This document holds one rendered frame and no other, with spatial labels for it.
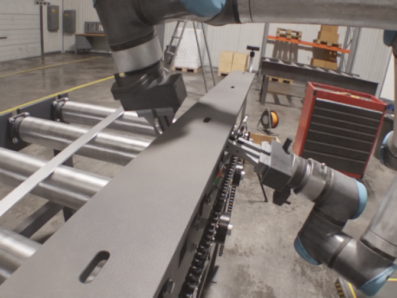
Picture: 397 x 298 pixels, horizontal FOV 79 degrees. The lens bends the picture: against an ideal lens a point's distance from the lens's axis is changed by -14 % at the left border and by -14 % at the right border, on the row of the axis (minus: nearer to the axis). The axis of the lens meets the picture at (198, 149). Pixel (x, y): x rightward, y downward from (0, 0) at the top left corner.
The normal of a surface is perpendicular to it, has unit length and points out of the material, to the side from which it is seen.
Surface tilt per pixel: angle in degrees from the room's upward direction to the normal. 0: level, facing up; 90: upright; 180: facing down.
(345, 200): 74
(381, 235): 67
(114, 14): 114
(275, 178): 96
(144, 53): 92
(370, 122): 90
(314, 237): 62
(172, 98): 108
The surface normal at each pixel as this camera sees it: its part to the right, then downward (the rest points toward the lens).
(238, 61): -0.26, 0.37
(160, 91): -0.26, 0.63
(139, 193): 0.10, -0.91
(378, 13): -0.33, 0.76
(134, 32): 0.40, 0.48
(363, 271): -0.69, -0.24
